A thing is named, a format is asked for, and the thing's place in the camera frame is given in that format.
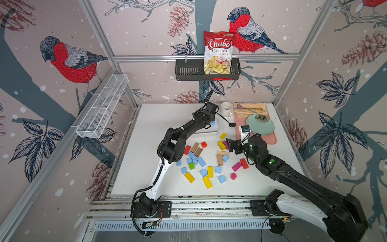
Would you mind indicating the yellow block middle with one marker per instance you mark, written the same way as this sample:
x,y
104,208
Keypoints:
x,y
210,172

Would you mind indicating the long yellow block bottom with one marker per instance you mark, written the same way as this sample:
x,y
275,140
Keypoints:
x,y
207,182

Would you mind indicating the yellow folded napkin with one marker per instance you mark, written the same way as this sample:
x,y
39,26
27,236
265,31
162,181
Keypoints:
x,y
244,110

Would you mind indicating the green cube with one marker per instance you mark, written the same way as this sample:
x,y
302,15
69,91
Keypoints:
x,y
191,166

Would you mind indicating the long red block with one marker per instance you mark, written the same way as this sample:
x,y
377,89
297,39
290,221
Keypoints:
x,y
187,150

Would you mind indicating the beige wooden block upright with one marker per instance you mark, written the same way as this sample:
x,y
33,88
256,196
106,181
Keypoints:
x,y
220,161

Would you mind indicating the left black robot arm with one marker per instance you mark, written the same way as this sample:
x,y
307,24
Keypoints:
x,y
171,150

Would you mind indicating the light wooden block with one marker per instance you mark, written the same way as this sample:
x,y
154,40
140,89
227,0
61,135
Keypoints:
x,y
194,147

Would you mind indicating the green flower plate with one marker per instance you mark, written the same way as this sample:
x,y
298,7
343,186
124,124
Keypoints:
x,y
260,124

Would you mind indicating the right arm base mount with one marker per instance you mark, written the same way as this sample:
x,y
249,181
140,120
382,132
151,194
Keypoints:
x,y
258,208

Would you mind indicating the black spoon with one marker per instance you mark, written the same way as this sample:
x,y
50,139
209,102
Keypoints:
x,y
231,124

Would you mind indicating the white ceramic mug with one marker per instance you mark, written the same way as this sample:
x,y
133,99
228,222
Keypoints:
x,y
226,109

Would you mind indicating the white wire basket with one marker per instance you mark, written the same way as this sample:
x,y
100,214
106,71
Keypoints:
x,y
97,117

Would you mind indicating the red block right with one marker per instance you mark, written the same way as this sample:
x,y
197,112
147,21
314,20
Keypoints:
x,y
244,163

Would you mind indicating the black wall basket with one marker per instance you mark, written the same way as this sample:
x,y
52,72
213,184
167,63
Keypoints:
x,y
193,70

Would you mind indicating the iridescent cutlery on napkin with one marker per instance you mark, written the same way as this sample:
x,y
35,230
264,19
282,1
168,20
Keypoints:
x,y
239,107

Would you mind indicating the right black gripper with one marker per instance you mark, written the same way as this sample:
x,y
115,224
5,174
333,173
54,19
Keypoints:
x,y
237,144

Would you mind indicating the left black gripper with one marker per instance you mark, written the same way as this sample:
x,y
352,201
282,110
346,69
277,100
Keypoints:
x,y
213,118

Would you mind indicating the white plastic tray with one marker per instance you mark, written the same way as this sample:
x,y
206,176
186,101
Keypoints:
x,y
212,130

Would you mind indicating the magenta long block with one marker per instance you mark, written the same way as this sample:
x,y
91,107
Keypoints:
x,y
237,166

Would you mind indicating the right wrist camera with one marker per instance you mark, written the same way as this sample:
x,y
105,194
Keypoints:
x,y
244,129

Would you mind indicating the dark wooden block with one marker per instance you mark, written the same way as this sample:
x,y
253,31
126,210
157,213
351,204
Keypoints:
x,y
198,152

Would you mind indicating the yellow block lower left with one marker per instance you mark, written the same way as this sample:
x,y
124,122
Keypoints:
x,y
189,177

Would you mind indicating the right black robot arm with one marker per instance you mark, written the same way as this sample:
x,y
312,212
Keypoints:
x,y
341,217

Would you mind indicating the blue block cluster piece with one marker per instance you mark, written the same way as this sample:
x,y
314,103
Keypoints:
x,y
192,156

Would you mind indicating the magenta cylinder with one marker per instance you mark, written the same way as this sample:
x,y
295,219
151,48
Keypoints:
x,y
233,176

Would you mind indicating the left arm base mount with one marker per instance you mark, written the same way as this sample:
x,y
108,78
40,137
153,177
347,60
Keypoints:
x,y
156,210

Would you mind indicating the Chuba cassava chips bag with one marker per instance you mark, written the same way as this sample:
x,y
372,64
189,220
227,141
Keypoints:
x,y
218,53

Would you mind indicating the blue cube bottom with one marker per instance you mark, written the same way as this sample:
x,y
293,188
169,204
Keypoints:
x,y
222,179

